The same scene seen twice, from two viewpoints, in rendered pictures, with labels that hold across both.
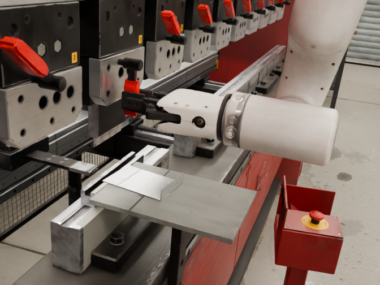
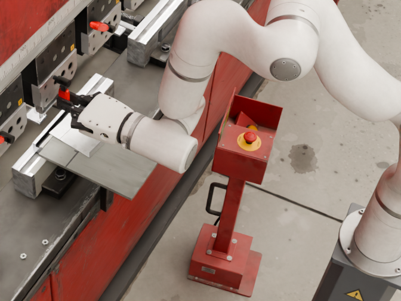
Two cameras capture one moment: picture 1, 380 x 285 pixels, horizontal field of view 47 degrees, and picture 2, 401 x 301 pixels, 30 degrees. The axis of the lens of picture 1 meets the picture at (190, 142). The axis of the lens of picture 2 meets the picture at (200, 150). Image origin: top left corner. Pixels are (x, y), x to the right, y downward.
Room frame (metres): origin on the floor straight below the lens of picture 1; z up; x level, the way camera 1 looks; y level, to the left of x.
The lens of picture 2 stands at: (-0.45, -0.24, 2.45)
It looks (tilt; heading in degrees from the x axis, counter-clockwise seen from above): 50 degrees down; 1
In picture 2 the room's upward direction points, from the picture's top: 9 degrees clockwise
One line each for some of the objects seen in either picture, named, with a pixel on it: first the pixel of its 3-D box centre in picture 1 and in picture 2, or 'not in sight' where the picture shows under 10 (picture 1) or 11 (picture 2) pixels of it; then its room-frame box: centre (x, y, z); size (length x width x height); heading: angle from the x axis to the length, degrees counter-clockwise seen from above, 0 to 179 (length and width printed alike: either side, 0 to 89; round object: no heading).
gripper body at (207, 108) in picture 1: (198, 112); (108, 119); (0.66, -0.01, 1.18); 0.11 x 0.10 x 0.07; 72
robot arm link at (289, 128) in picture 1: (289, 129); (166, 144); (0.62, -0.15, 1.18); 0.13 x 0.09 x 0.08; 72
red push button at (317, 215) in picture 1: (315, 219); (249, 139); (1.02, -0.36, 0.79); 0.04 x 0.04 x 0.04
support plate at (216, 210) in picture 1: (177, 197); (103, 152); (0.71, 0.01, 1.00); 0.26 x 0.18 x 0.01; 72
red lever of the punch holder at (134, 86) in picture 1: (129, 87); (61, 92); (0.70, 0.11, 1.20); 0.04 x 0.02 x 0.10; 72
